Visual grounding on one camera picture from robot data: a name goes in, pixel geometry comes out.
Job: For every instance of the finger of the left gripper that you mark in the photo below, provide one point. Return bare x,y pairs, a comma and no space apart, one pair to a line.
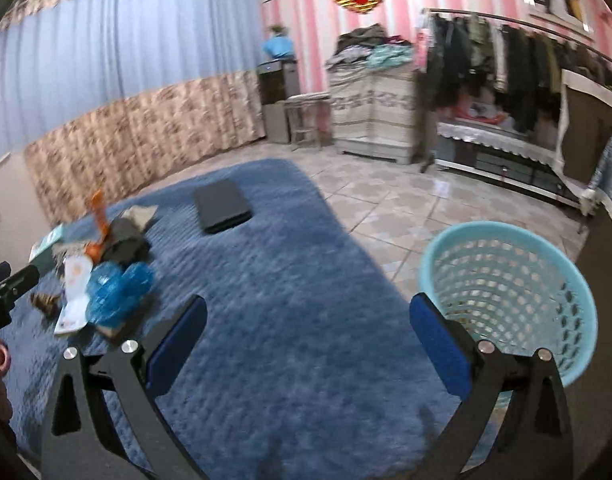
13,286

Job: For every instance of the brown sofa side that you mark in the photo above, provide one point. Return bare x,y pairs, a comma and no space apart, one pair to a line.
590,397

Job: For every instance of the small metal folding table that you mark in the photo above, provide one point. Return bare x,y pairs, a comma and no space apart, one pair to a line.
302,112

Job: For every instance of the light blue tissue box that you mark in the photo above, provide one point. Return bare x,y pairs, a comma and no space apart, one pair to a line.
41,254

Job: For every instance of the dark water dispenser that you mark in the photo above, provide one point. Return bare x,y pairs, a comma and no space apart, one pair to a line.
278,80

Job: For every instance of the blue plush table cover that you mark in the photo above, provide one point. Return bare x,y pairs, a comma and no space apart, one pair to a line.
307,368

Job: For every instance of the blue wrapped potted plant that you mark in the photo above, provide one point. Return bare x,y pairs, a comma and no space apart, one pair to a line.
279,45

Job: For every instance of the patterned covered cabinet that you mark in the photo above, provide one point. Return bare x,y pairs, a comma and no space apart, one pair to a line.
372,112

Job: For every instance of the blue floral fringed cover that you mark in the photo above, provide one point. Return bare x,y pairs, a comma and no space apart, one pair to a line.
599,189

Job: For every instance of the clothes rack with clothes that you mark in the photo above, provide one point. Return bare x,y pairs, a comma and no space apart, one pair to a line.
496,73

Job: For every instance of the white snack wrapper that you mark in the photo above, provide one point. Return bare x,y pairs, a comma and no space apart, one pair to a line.
72,317

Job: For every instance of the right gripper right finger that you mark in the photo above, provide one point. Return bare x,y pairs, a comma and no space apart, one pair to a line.
535,439

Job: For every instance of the beige edged dark panel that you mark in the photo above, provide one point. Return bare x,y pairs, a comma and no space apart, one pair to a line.
584,129

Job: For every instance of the blue and floral curtain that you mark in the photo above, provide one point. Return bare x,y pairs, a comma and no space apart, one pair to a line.
112,95

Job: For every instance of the turquoise plastic laundry basket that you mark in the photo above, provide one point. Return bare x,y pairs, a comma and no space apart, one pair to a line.
514,288

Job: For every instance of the blue plastic bag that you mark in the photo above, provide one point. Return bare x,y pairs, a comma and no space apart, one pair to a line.
115,294

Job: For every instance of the brown wrapper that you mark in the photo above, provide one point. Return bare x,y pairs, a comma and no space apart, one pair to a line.
47,304

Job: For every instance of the pile of folded clothes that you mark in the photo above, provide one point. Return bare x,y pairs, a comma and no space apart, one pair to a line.
370,47

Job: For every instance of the black mesh sleeve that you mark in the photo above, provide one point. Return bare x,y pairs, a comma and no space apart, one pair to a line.
125,244

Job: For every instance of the low tv stand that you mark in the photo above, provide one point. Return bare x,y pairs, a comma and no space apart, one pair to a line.
493,155

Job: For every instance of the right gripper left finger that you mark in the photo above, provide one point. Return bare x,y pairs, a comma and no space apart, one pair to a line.
79,439

